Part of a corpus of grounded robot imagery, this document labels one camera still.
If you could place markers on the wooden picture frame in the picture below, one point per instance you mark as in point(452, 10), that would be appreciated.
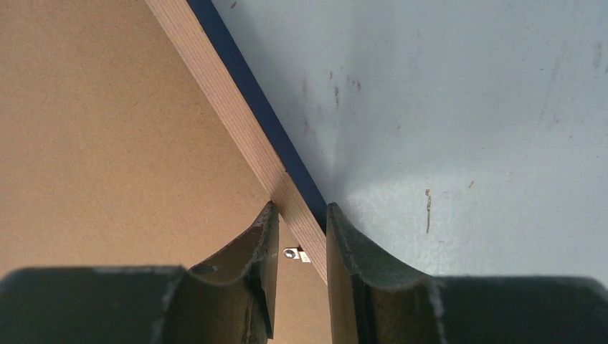
point(208, 50)

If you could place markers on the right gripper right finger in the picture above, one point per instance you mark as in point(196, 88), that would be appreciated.
point(376, 298)

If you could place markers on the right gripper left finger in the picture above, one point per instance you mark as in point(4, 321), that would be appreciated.
point(227, 298)

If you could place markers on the brown backing board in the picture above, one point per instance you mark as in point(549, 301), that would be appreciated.
point(111, 154)

